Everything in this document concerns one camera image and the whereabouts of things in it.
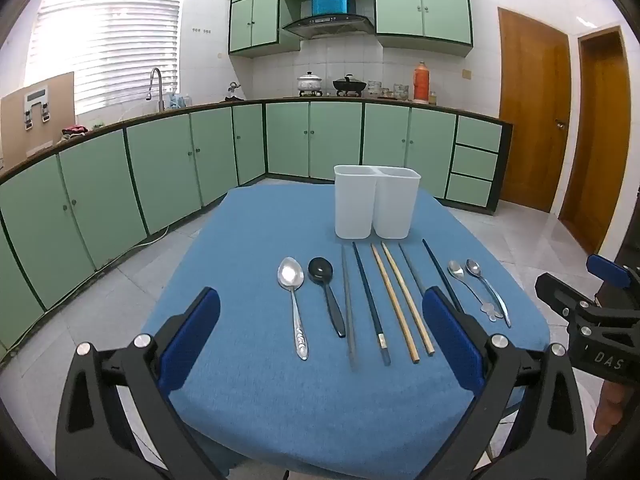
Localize white cooking pot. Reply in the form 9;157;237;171
297;72;323;96

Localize small flower-handle silver spoon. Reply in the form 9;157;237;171
447;260;502;321

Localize brown wooden door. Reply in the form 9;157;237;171
559;25;638;256
497;7;572;213

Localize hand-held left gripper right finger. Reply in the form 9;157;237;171
421;286;588;480

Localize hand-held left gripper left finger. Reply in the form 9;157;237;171
54;286;231;480

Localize silver kitchen faucet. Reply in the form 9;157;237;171
147;67;166;112

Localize row of glass jars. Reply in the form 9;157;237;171
367;80;411;101

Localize white plastic utensil holder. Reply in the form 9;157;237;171
333;164;421;240

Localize black range hood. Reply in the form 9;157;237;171
281;14;375;40

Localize blue tablecloth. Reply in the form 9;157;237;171
141;185;551;480

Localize white cable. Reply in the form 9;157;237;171
135;225;171;248

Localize large silver spoon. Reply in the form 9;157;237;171
277;256;309;361

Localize green wall cabinet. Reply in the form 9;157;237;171
228;0;301;58
372;0;473;58

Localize grey metal chopstick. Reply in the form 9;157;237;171
341;244;358;368
398;243;428;297

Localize green base cabinet run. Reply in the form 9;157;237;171
0;100;513;361

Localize black plastic spoon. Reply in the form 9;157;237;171
308;257;347;338

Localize cardboard box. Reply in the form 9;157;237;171
0;71;76;171

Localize orange thermos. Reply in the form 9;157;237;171
412;61;431;106

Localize white window blinds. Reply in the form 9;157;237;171
25;0;188;116

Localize person's right hand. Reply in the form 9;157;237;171
594;382;626;438

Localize dark blue chopstick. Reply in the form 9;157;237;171
352;241;391;366
422;238;465;313

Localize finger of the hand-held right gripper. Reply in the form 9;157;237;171
534;272;608;331
586;254;640;292

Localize small plain silver spoon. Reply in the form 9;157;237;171
465;258;512;328

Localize green cabinet drawer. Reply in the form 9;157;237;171
456;116;502;152
452;145;499;181
446;174;495;208

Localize black wok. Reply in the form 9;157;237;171
332;75;368;96

